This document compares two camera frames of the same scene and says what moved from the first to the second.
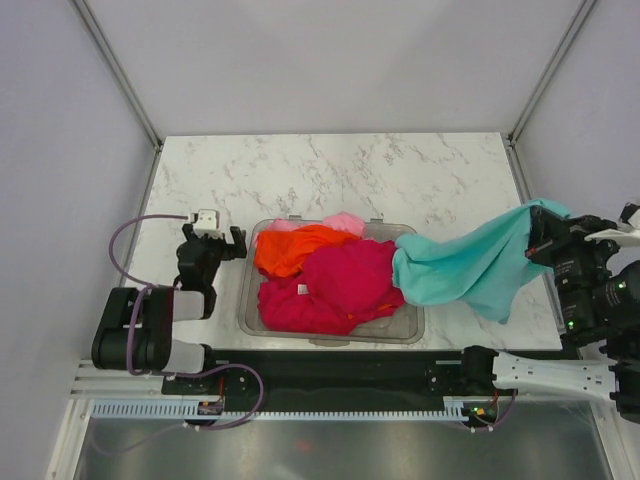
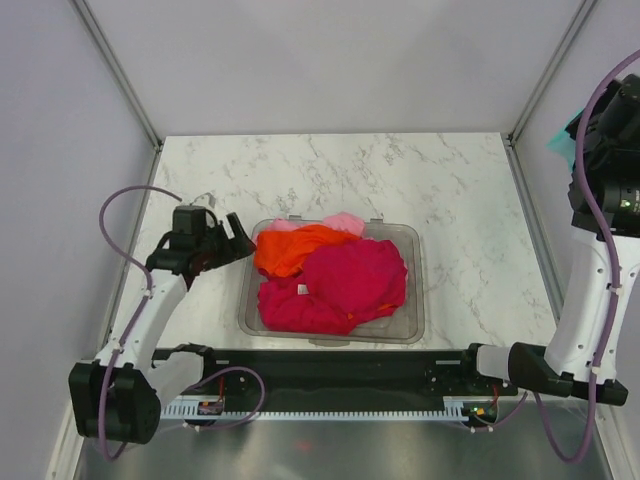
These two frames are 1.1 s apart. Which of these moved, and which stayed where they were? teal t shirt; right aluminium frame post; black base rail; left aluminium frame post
Moved: teal t shirt
Stayed: right aluminium frame post; left aluminium frame post; black base rail
